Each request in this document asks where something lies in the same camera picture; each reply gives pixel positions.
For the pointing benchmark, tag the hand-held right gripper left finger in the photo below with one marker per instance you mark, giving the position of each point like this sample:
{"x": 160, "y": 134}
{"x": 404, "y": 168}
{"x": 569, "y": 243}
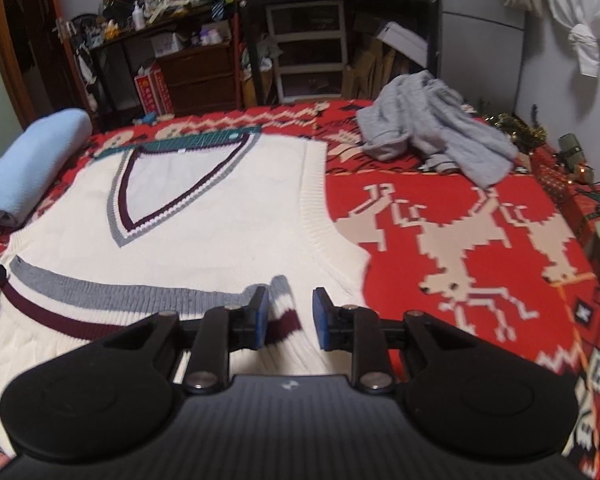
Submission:
{"x": 260, "y": 317}

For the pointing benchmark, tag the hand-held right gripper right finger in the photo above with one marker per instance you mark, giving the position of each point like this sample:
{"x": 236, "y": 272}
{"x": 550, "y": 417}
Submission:
{"x": 321, "y": 317}

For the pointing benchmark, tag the white knit vest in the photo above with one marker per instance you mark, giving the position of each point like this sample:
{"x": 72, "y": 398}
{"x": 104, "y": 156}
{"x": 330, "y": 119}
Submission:
{"x": 205, "y": 240}

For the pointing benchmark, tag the light blue folded sweater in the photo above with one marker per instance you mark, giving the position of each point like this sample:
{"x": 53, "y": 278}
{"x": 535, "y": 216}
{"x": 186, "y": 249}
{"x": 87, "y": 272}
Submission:
{"x": 30, "y": 165}

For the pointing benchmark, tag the red patterned blanket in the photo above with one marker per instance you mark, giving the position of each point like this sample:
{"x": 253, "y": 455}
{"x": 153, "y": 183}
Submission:
{"x": 455, "y": 200}

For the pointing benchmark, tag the green cutting mat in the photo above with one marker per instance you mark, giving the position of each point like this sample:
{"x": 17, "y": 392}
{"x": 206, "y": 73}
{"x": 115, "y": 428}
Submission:
{"x": 190, "y": 142}

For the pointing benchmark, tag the crumpled grey garment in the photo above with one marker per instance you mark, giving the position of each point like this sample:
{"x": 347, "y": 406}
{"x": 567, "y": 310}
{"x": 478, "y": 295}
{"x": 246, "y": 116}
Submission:
{"x": 430, "y": 120}

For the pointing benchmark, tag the red printed box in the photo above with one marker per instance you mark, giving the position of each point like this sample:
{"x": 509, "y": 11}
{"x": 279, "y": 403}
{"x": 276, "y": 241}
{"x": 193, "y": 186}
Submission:
{"x": 152, "y": 92}

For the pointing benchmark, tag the brown wooden drawer chest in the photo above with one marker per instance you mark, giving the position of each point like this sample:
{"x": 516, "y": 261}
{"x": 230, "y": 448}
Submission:
{"x": 195, "y": 80}

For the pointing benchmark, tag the flattened cardboard boxes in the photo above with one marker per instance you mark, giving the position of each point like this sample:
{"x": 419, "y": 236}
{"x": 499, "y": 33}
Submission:
{"x": 375, "y": 70}

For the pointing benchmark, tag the white plastic drawer unit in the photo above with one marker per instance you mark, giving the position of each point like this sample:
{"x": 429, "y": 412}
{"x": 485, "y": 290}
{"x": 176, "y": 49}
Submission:
{"x": 271, "y": 60}

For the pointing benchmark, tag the tinsel garland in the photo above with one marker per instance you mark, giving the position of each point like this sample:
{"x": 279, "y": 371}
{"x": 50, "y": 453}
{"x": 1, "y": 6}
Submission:
{"x": 517, "y": 130}

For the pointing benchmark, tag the dark cluttered desk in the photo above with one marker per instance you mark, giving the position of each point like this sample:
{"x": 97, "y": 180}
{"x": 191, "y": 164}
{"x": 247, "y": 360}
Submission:
{"x": 130, "y": 39}

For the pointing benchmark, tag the white open carton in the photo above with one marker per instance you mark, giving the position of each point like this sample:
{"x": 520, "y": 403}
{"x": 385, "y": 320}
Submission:
{"x": 405, "y": 45}

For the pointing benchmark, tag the small white box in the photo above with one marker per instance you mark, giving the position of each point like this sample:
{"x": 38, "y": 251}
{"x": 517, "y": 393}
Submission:
{"x": 169, "y": 45}

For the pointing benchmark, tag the white pump bottle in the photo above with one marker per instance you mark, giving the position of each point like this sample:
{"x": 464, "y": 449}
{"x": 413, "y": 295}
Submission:
{"x": 138, "y": 17}

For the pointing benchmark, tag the grey refrigerator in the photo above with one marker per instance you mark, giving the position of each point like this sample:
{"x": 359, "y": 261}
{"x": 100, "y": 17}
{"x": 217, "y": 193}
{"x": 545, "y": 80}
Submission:
{"x": 480, "y": 50}

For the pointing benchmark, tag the white tied curtain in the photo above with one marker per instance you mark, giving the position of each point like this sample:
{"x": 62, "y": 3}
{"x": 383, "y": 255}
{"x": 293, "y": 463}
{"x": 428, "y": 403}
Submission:
{"x": 580, "y": 20}

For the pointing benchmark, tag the brown wooden door frame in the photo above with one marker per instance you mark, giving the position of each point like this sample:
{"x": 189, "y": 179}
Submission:
{"x": 5, "y": 45}

